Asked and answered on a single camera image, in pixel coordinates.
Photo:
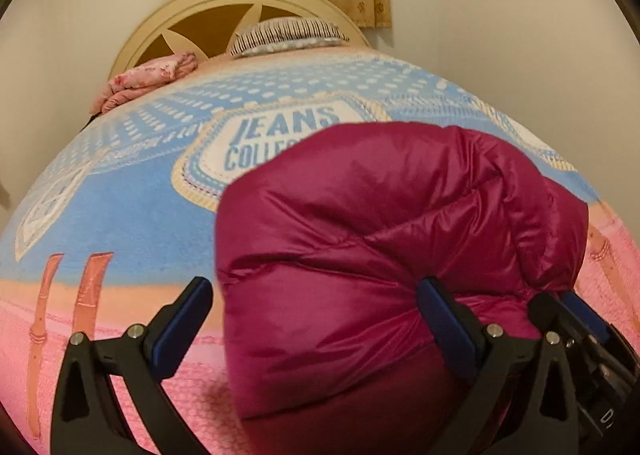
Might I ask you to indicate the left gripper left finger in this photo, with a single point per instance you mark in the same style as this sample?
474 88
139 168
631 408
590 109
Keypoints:
87 417

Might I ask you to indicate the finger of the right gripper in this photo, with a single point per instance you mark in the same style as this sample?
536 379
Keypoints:
549 314
593 321

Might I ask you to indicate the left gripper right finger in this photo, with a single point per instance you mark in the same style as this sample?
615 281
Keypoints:
519 396

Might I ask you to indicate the magenta puffer jacket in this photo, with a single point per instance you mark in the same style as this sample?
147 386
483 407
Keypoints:
319 252

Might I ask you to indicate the blue pink bed blanket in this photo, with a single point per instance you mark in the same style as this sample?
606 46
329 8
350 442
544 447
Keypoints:
124 218

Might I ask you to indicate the black object beside bed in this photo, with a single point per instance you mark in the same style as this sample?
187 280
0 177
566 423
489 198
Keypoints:
90 121

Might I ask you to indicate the pink floral folded quilt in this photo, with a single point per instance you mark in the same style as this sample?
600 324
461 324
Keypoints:
142 79

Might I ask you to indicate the striped pillow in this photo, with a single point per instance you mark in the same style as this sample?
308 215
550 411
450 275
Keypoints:
286 34

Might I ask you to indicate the cream wooden headboard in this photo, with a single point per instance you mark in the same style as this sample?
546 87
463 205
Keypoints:
208 28

